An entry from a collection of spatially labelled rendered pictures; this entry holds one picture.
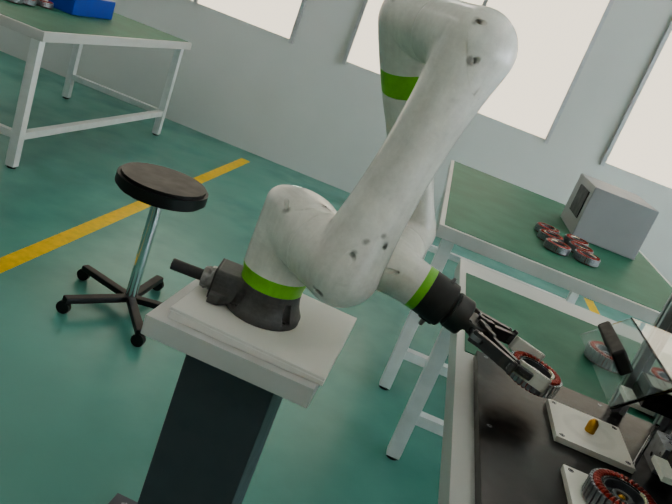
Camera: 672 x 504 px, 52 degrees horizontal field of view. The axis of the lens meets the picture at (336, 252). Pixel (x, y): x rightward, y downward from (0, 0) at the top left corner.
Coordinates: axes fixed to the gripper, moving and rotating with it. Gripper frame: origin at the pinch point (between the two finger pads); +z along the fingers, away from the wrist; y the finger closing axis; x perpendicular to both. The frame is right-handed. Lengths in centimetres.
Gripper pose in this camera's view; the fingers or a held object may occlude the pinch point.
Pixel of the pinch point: (535, 367)
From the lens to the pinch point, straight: 140.9
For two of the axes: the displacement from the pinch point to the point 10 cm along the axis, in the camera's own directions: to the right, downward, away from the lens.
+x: 5.4, -7.8, -3.2
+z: 8.2, 5.7, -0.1
